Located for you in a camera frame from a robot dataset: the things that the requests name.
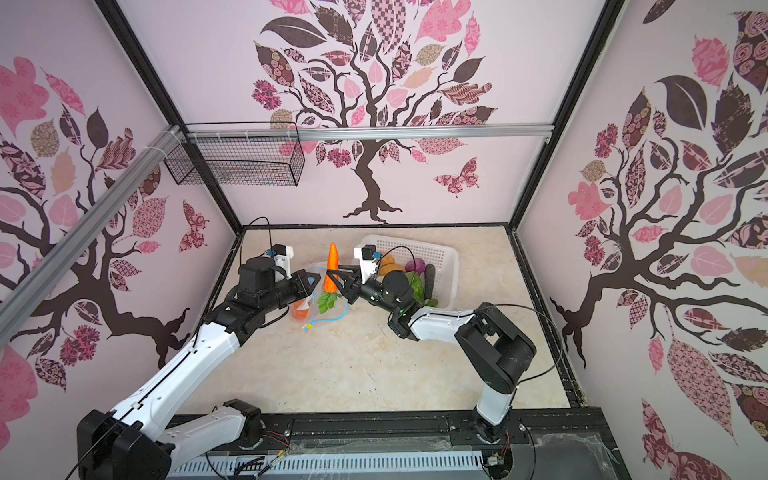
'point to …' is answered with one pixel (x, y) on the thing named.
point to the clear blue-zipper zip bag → (338, 312)
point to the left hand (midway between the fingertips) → (322, 280)
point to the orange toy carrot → (327, 300)
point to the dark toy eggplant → (429, 281)
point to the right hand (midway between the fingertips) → (331, 268)
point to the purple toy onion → (415, 265)
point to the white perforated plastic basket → (444, 259)
